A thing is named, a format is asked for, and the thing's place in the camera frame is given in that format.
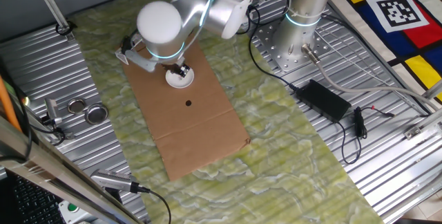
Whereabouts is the black pole base ring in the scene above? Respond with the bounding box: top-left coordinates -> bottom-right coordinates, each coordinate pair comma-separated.
55,21 -> 77,37

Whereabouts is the black keyboard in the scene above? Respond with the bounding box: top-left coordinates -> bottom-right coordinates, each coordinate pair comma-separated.
0,171 -> 66,224

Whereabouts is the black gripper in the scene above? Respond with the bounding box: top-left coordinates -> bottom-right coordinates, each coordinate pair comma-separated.
172,63 -> 192,79

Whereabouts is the black adapter mains cable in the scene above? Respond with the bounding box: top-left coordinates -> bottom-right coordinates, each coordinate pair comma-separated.
247,4 -> 305,93

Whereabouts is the thin red-tipped wire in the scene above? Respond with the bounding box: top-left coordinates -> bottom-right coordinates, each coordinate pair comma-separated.
361,104 -> 396,118

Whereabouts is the brown cardboard sheet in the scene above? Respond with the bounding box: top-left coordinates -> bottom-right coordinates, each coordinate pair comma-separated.
121,40 -> 251,183

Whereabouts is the aluminium corner profile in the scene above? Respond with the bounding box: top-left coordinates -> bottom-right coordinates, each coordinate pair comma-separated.
403,78 -> 442,140

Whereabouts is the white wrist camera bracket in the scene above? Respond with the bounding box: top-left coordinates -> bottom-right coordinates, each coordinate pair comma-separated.
124,49 -> 158,73

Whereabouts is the silver ribbed camera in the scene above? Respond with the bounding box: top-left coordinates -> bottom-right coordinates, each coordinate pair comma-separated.
90,168 -> 151,194

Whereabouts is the green button box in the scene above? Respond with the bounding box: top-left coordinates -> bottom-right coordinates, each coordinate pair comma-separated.
57,199 -> 99,224

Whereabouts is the white fiducial tag paper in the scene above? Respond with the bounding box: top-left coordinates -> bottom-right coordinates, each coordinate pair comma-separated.
357,0 -> 430,34

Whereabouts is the aluminium pole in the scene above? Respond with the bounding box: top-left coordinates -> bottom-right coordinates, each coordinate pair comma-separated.
29,0 -> 75,41

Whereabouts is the black power adapter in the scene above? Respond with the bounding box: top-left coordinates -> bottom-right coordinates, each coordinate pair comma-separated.
296,79 -> 352,124

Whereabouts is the large steel bowl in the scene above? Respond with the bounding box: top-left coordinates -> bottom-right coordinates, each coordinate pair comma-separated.
84,103 -> 109,125

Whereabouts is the green marbled mat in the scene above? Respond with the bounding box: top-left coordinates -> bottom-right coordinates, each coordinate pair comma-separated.
70,0 -> 384,224

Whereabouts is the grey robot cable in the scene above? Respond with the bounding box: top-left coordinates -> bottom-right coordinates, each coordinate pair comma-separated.
301,43 -> 442,111

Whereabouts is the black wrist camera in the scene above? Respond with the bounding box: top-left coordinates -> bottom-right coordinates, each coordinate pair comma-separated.
119,36 -> 142,56

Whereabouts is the small steel bowl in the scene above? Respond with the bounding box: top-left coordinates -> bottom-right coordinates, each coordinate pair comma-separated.
66,97 -> 87,115

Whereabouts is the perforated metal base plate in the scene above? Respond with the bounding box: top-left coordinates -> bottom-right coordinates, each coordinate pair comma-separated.
253,19 -> 332,73

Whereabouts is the wide aluminium frame beam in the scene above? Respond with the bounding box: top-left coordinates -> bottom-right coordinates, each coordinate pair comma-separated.
0,113 -> 142,224

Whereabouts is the black camera cable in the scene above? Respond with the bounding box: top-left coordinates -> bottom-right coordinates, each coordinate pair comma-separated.
137,185 -> 173,224

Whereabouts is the black adapter output cable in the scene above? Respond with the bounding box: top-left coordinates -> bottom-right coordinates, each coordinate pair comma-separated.
336,105 -> 369,165

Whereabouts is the orange tube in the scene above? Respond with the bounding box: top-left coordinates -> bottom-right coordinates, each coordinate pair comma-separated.
0,75 -> 22,133

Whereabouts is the white plate with berry print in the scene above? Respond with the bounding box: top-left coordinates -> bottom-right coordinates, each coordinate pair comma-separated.
164,67 -> 195,89

